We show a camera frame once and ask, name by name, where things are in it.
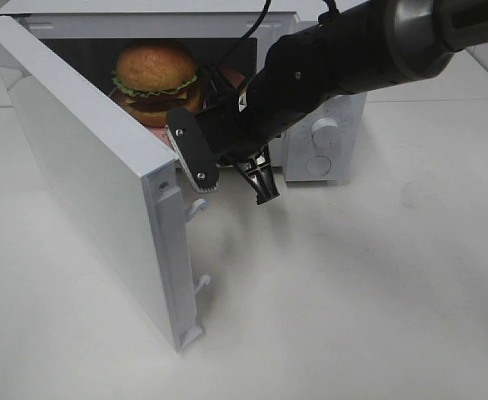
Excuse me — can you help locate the white microwave oven body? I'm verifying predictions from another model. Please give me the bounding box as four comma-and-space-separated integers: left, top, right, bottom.
0, 1, 366, 182

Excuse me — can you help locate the white microwave knob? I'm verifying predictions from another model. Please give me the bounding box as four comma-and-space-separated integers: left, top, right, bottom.
311, 117, 340, 148

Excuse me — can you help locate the burger with yellow bun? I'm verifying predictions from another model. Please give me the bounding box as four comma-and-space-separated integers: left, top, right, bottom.
111, 39, 201, 128

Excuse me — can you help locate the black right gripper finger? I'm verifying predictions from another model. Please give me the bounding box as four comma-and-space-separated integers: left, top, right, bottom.
232, 149, 279, 205

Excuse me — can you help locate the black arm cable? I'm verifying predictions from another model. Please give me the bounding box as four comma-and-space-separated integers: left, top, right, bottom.
202, 0, 341, 109

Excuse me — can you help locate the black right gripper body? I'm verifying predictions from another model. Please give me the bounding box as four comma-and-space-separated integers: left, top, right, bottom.
195, 74, 306, 161

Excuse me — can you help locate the white microwave door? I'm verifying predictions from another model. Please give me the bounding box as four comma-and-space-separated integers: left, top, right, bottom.
0, 16, 210, 351

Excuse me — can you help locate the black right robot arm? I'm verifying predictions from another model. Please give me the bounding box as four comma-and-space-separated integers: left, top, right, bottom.
197, 1, 488, 203

